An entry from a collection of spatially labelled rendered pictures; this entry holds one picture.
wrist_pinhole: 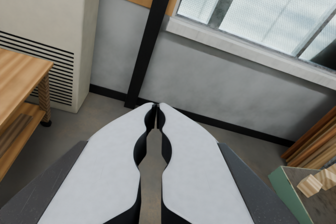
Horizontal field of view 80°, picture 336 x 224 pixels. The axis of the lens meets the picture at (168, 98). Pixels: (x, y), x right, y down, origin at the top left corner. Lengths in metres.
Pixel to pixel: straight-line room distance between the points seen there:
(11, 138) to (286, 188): 1.27
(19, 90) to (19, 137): 0.35
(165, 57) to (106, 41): 0.45
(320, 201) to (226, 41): 1.09
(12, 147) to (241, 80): 1.60
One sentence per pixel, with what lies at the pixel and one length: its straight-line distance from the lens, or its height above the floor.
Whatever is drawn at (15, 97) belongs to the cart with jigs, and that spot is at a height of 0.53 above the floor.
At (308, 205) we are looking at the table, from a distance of 0.66.
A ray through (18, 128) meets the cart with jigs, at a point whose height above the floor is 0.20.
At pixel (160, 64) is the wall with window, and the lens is 1.62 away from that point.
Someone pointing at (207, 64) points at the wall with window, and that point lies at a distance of 1.63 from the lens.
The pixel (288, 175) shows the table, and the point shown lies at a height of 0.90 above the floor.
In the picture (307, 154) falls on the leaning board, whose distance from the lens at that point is 2.20.
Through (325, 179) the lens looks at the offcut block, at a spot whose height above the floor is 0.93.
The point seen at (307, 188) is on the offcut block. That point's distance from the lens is 0.66.
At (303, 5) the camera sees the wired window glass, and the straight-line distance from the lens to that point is 1.74.
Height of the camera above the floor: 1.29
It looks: 38 degrees down
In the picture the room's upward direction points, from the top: 24 degrees clockwise
